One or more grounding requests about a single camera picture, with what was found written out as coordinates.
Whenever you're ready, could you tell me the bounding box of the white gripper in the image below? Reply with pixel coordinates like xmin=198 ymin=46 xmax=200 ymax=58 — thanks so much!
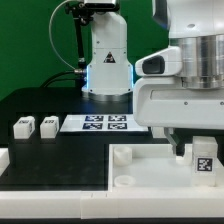
xmin=133 ymin=77 xmax=224 ymax=156

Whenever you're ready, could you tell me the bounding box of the grey cable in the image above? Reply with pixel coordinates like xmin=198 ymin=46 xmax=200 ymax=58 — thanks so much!
xmin=48 ymin=0 xmax=88 ymax=74

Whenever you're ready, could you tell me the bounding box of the white sheet with AprilTags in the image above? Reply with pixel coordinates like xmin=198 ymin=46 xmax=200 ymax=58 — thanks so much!
xmin=60 ymin=114 xmax=148 ymax=132

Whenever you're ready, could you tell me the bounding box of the white square tabletop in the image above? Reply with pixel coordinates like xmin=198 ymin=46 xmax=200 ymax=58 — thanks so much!
xmin=109 ymin=144 xmax=224 ymax=189

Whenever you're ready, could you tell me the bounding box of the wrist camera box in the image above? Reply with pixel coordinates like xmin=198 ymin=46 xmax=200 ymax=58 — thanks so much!
xmin=135 ymin=46 xmax=182 ymax=77

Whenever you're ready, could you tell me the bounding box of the white obstacle fence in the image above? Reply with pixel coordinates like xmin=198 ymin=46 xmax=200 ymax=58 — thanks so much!
xmin=0 ymin=146 xmax=224 ymax=220

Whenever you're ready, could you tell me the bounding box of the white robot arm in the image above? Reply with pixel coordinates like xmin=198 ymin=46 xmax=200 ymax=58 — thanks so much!
xmin=82 ymin=0 xmax=224 ymax=144

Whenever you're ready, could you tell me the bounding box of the black cable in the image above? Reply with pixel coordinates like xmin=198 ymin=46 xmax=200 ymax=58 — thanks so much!
xmin=40 ymin=70 xmax=85 ymax=89

